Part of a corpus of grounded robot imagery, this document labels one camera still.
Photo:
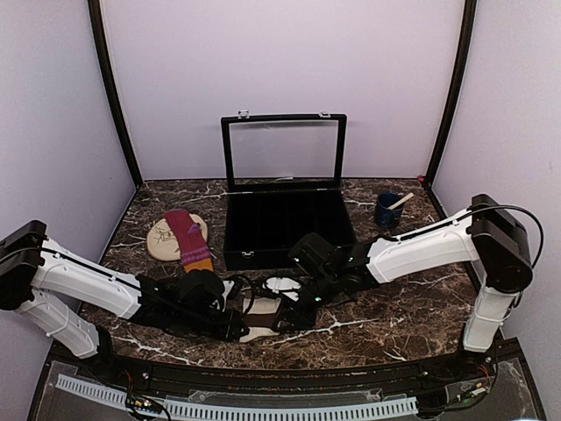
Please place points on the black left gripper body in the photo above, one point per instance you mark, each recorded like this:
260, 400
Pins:
188, 318

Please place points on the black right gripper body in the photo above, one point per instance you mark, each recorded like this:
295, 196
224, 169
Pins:
323, 283

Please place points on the beige brown block sock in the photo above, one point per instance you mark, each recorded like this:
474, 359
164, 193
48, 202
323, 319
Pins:
262, 319

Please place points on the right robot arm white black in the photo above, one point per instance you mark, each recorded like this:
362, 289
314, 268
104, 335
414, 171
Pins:
485, 232

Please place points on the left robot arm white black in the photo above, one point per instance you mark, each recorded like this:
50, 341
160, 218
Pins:
36, 270

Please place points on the maroon purple orange sock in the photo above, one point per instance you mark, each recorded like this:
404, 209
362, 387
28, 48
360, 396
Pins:
194, 251

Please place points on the beige round embroidered coaster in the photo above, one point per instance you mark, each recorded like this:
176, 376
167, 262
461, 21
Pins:
162, 244

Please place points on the dark blue mug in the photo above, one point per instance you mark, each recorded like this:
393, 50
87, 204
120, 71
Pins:
384, 217

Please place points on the wooden stick in mug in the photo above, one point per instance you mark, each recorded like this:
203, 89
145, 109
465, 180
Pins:
401, 201

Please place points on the black display case with lid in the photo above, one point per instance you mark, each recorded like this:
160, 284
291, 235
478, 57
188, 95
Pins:
284, 178

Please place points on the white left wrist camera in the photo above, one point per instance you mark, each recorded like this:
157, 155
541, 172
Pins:
230, 292

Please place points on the white slotted cable duct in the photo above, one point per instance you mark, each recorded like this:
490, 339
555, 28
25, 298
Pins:
235, 408

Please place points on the right black frame post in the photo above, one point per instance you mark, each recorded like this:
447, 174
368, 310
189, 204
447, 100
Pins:
451, 102

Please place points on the black frame post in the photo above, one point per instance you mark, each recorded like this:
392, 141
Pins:
110, 87
451, 102

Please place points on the left black frame post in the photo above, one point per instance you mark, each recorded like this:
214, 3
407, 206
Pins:
110, 87

